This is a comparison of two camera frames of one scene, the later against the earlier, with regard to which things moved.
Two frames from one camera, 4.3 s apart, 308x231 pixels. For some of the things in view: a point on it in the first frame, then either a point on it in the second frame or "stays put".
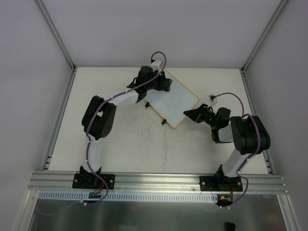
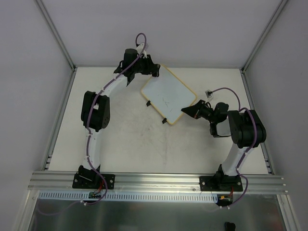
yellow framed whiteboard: [173, 105] stays put
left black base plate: [92, 181] stays put
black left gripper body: [160, 83] -> [149, 66]
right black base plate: [220, 184] stays put
